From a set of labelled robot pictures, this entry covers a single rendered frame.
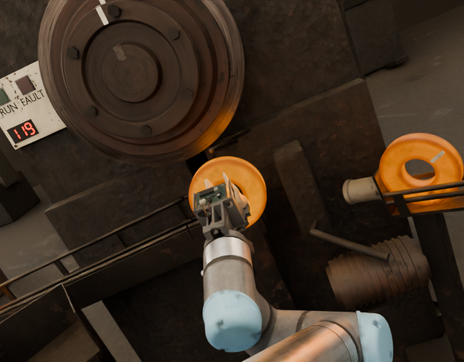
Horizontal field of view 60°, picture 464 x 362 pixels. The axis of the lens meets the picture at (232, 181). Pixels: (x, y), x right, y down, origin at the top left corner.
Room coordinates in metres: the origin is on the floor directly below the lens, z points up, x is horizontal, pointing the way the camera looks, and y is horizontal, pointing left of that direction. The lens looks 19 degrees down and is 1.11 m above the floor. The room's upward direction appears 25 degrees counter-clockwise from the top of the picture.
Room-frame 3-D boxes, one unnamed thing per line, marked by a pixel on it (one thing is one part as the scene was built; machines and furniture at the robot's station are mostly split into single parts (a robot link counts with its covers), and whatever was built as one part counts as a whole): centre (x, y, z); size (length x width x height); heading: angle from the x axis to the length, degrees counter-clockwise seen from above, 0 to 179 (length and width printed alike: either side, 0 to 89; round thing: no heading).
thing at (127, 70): (0.90, 0.09, 1.11); 0.28 x 0.06 x 0.28; 80
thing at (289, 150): (0.97, -0.16, 0.68); 0.11 x 0.08 x 0.24; 170
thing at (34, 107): (1.17, 0.39, 1.15); 0.26 x 0.02 x 0.18; 80
